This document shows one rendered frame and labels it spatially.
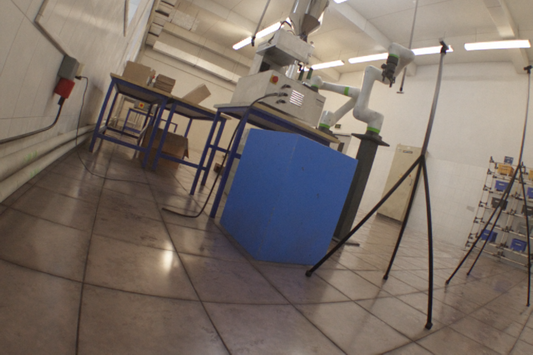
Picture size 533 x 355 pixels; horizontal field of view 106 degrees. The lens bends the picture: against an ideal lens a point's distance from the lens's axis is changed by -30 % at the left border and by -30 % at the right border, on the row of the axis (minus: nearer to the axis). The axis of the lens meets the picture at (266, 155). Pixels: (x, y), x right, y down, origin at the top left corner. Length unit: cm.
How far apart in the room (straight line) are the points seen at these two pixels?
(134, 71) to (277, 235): 253
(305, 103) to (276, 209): 96
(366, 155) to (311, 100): 74
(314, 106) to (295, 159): 86
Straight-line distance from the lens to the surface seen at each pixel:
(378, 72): 268
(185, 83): 1235
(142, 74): 330
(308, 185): 134
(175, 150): 341
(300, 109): 200
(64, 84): 150
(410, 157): 741
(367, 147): 250
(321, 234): 149
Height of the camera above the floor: 44
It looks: 1 degrees up
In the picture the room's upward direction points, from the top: 19 degrees clockwise
